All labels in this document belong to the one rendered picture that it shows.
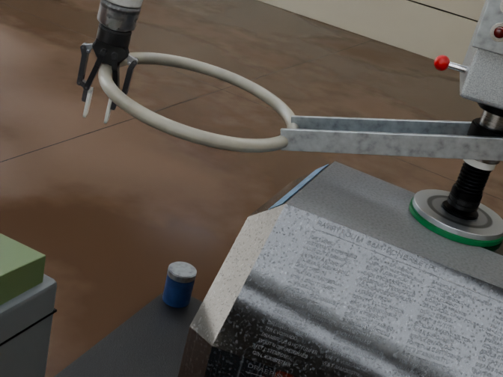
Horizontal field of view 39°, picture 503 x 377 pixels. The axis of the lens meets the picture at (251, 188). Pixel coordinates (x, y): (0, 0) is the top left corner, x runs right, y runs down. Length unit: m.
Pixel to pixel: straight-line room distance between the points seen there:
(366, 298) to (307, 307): 0.12
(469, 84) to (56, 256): 1.72
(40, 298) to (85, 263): 1.54
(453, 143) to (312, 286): 0.43
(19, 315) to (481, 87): 0.95
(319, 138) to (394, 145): 0.16
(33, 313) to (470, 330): 0.80
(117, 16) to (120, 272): 1.26
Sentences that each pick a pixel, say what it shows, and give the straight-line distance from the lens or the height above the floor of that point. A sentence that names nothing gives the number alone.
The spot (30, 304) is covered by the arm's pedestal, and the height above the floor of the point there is 0.79.
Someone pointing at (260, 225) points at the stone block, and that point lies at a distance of 1.53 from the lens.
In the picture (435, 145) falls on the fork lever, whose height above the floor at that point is 1.00.
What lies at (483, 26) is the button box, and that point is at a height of 1.27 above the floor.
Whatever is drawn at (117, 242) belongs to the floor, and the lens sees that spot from 2.83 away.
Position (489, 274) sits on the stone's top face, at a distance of 1.50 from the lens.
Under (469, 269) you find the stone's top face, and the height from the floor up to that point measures 0.82.
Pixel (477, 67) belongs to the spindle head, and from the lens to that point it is 1.47.
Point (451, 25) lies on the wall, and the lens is 7.66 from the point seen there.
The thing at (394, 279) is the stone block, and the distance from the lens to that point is 1.45.
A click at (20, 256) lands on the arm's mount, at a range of 1.12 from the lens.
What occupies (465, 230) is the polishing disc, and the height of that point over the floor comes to 0.85.
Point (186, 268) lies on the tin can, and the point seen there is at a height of 0.14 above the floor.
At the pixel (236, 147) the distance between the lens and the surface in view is 1.49.
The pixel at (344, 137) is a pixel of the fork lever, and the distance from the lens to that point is 1.57.
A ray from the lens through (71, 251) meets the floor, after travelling 2.73.
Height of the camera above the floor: 1.46
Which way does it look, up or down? 25 degrees down
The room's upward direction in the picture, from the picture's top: 14 degrees clockwise
